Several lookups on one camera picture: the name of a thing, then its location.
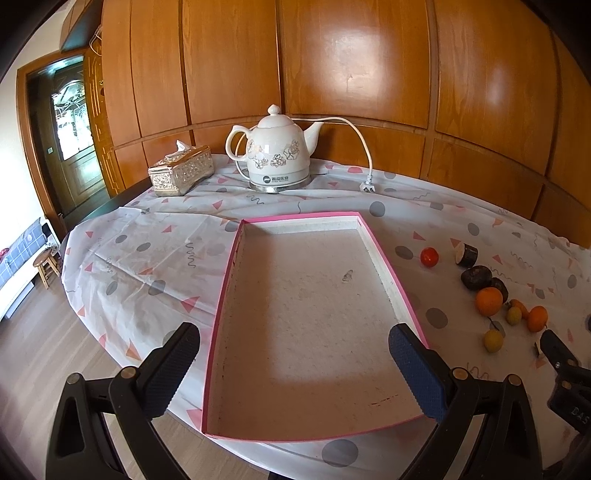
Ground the orange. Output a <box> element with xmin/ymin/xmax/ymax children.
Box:
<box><xmin>527</xmin><ymin>305</ymin><xmax>549</xmax><ymax>333</ymax></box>
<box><xmin>475</xmin><ymin>287</ymin><xmax>504</xmax><ymax>317</ymax></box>

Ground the yellow-green small fruit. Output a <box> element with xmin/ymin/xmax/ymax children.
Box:
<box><xmin>483</xmin><ymin>329</ymin><xmax>504</xmax><ymax>354</ymax></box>
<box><xmin>505</xmin><ymin>306</ymin><xmax>523</xmax><ymax>326</ymax></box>

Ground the small carrot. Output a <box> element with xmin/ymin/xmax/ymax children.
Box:
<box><xmin>508</xmin><ymin>299</ymin><xmax>529</xmax><ymax>320</ymax></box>

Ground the dark round fruit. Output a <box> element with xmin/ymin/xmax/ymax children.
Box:
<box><xmin>461</xmin><ymin>265</ymin><xmax>493</xmax><ymax>291</ymax></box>
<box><xmin>490</xmin><ymin>277</ymin><xmax>509</xmax><ymax>303</ymax></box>

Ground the small red tomato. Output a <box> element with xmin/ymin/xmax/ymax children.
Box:
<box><xmin>420</xmin><ymin>247</ymin><xmax>440</xmax><ymax>268</ymax></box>

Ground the patterned white tablecloth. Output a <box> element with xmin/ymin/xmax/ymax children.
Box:
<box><xmin>62</xmin><ymin>155</ymin><xmax>590</xmax><ymax>464</ymax></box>

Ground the dark cut cylinder fruit piece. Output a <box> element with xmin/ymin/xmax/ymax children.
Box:
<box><xmin>455</xmin><ymin>242</ymin><xmax>479</xmax><ymax>269</ymax></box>

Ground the small wooden stool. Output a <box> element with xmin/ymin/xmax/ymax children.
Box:
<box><xmin>33</xmin><ymin>248</ymin><xmax>60</xmax><ymax>290</ymax></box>

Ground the blue plaid sofa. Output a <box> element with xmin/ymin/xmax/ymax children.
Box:
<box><xmin>0</xmin><ymin>219</ymin><xmax>48</xmax><ymax>320</ymax></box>

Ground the pink shallow tray box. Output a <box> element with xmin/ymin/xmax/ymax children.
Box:
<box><xmin>201</xmin><ymin>212</ymin><xmax>422</xmax><ymax>443</ymax></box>

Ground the wooden door with glass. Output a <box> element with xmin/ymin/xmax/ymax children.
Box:
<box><xmin>26</xmin><ymin>55</ymin><xmax>108</xmax><ymax>221</ymax></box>

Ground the ornate tissue box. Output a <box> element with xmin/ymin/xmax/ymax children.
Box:
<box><xmin>148</xmin><ymin>140</ymin><xmax>214</xmax><ymax>197</ymax></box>

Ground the white floral ceramic kettle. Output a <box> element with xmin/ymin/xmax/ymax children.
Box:
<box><xmin>225</xmin><ymin>104</ymin><xmax>322</xmax><ymax>193</ymax></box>

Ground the white power cord with plug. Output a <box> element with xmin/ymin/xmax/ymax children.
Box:
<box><xmin>294</xmin><ymin>115</ymin><xmax>376</xmax><ymax>194</ymax></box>

